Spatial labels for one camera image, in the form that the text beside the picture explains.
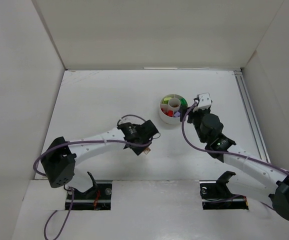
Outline orange lego brick front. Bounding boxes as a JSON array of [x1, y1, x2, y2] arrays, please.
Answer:
[[143, 147, 151, 155]]

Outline green and yellow lego stack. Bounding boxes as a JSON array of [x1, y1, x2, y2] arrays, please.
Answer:
[[179, 97, 188, 106]]

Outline purple lego plate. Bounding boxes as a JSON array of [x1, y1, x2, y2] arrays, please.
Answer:
[[173, 111, 181, 118]]

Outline red long lego brick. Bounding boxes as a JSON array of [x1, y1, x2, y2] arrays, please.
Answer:
[[161, 108, 174, 118]]

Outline yellow-green lego brick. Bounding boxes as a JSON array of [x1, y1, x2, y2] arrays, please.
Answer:
[[160, 94, 175, 105]]

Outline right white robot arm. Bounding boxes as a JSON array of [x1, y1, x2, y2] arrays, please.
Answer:
[[182, 104, 289, 221]]

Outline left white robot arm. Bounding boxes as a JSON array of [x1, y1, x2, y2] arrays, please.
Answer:
[[40, 120, 159, 195]]

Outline white round divided container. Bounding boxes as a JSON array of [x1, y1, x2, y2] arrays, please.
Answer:
[[158, 94, 184, 125]]

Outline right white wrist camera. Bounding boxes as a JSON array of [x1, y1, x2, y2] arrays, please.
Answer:
[[193, 92, 213, 112]]

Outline aluminium rail right side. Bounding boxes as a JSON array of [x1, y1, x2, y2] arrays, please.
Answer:
[[233, 70, 271, 163]]

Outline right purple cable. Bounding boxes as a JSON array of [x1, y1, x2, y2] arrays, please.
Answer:
[[181, 98, 289, 213]]

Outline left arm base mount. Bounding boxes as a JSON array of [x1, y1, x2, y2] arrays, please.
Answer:
[[64, 171, 113, 211]]

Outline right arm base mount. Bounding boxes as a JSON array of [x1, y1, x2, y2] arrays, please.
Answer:
[[199, 171, 249, 210]]

